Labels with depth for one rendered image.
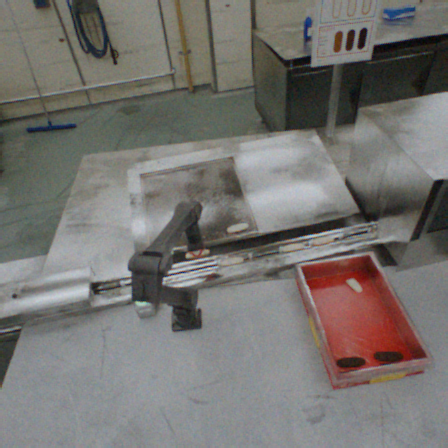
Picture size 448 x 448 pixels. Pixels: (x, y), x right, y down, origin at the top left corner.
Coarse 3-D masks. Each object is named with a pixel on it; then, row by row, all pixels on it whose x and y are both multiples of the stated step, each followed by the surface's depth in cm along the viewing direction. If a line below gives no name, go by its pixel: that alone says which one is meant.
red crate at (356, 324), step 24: (312, 288) 147; (336, 288) 146; (336, 312) 138; (360, 312) 137; (384, 312) 137; (336, 336) 132; (360, 336) 131; (384, 336) 130; (336, 360) 125; (408, 360) 123; (360, 384) 118
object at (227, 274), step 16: (352, 240) 158; (368, 240) 157; (288, 256) 155; (304, 256) 154; (320, 256) 153; (336, 256) 155; (208, 272) 152; (224, 272) 152; (240, 272) 151; (256, 272) 151; (272, 272) 154; (128, 288) 150; (96, 304) 146; (112, 304) 146; (128, 304) 148; (32, 320) 143; (48, 320) 145
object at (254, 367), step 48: (240, 288) 150; (288, 288) 148; (432, 288) 143; (48, 336) 142; (96, 336) 140; (144, 336) 139; (192, 336) 137; (240, 336) 135; (288, 336) 134; (432, 336) 129; (48, 384) 128; (96, 384) 127; (144, 384) 125; (192, 384) 124; (240, 384) 123; (288, 384) 121; (384, 384) 119; (432, 384) 117; (0, 432) 118; (48, 432) 117; (96, 432) 116; (144, 432) 115; (192, 432) 113; (240, 432) 112; (288, 432) 111; (336, 432) 110; (384, 432) 109; (432, 432) 108
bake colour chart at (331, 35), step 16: (320, 0) 169; (336, 0) 170; (352, 0) 171; (368, 0) 172; (320, 16) 174; (336, 16) 175; (352, 16) 176; (368, 16) 177; (320, 32) 179; (336, 32) 180; (352, 32) 181; (368, 32) 182; (320, 48) 185; (336, 48) 186; (352, 48) 187; (368, 48) 188; (320, 64) 191
